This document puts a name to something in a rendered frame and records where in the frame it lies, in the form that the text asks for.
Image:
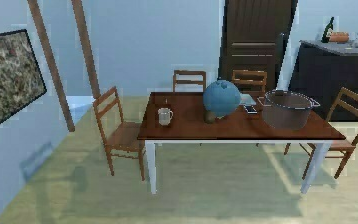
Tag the framed mottled picture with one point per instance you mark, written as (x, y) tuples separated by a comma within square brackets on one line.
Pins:
[(10, 76)]

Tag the dark cabinet with grey worktop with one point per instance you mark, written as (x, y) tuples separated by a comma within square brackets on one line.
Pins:
[(333, 76)]

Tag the brown wooden chair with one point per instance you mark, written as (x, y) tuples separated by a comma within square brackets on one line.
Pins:
[(189, 80), (347, 140), (123, 133), (250, 81)]

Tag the small brown round fruit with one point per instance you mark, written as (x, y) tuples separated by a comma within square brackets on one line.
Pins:
[(210, 117)]

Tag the brown wooden door frame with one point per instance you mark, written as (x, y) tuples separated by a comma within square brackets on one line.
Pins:
[(50, 63)]

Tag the blue round ball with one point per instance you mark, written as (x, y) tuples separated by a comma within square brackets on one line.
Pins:
[(221, 97)]

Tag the dark green bottle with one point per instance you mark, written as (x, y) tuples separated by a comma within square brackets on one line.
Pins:
[(327, 30)]

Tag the brown table with white legs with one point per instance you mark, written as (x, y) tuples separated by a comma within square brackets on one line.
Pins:
[(193, 128)]

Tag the dark brown door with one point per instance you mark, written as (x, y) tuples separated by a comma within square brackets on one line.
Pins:
[(253, 36)]

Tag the black phone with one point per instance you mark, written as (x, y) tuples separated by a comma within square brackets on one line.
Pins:
[(251, 109)]

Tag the orange bowl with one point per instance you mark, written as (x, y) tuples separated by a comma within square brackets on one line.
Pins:
[(339, 37)]

